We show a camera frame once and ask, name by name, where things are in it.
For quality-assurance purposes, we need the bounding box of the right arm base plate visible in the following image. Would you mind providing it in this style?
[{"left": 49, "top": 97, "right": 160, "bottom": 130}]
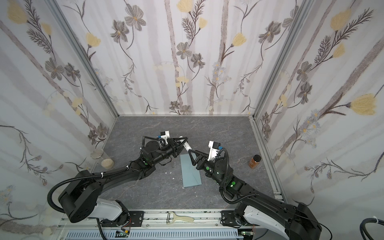
[{"left": 220, "top": 210, "right": 247, "bottom": 229}]

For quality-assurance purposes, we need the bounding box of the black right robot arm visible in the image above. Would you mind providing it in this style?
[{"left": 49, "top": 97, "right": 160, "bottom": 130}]
[{"left": 188, "top": 149, "right": 323, "bottom": 240}]

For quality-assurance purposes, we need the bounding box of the amber bottle black cap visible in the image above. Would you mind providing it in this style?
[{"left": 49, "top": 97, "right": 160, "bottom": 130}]
[{"left": 248, "top": 155, "right": 262, "bottom": 169}]

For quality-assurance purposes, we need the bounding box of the light green envelope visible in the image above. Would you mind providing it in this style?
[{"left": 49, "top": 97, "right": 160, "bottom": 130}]
[{"left": 180, "top": 154, "right": 202, "bottom": 188}]

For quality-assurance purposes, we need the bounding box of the white slotted cable duct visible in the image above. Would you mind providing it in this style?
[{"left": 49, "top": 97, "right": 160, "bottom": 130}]
[{"left": 64, "top": 229, "right": 245, "bottom": 240}]

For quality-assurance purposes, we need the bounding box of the cream plastic peeler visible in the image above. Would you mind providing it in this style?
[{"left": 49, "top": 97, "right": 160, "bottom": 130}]
[{"left": 166, "top": 212, "right": 195, "bottom": 225}]

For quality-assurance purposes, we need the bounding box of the aluminium mounting rail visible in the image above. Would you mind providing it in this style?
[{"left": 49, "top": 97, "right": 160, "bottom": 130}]
[{"left": 55, "top": 208, "right": 305, "bottom": 230}]

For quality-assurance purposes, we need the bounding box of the white glue stick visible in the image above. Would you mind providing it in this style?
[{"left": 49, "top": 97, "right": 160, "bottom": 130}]
[{"left": 178, "top": 136, "right": 192, "bottom": 153}]

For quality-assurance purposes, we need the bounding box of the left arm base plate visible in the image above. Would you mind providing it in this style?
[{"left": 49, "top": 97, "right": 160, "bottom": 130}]
[{"left": 101, "top": 211, "right": 145, "bottom": 228}]

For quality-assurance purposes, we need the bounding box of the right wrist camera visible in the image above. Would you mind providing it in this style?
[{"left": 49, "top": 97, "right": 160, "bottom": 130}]
[{"left": 208, "top": 141, "right": 222, "bottom": 162}]

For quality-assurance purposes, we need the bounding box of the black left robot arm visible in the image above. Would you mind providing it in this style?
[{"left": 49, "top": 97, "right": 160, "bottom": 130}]
[{"left": 47, "top": 136, "right": 188, "bottom": 226}]

